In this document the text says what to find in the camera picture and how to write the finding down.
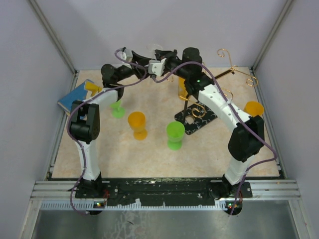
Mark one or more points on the green goblet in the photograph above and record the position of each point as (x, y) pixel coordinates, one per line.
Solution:
(117, 110)
(175, 133)

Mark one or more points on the blue yellow box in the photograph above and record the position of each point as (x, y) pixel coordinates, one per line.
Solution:
(82, 92)

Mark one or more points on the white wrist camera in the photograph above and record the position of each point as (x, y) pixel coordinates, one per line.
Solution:
(126, 54)
(156, 67)

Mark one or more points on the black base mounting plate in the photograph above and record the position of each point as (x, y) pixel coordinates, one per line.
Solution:
(161, 191)

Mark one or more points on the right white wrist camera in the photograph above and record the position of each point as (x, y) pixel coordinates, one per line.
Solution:
(156, 67)

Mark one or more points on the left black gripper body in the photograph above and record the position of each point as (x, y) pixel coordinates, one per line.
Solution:
(133, 70)

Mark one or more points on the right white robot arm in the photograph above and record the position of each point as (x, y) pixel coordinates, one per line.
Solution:
(247, 131)

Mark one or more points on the white cable duct strip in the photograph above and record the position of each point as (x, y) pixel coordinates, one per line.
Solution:
(137, 206)

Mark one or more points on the clear wine glass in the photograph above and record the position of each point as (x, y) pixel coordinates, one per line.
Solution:
(152, 47)

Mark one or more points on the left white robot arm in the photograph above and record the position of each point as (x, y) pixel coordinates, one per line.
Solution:
(84, 121)

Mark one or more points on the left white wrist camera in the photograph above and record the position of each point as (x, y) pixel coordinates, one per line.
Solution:
(126, 54)

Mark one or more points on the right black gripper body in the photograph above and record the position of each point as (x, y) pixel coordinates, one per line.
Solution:
(171, 63)

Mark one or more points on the orange goblet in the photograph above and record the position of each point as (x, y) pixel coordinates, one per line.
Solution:
(181, 87)
(137, 122)
(254, 108)

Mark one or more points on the gold wine glass rack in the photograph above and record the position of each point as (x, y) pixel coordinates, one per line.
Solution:
(197, 115)

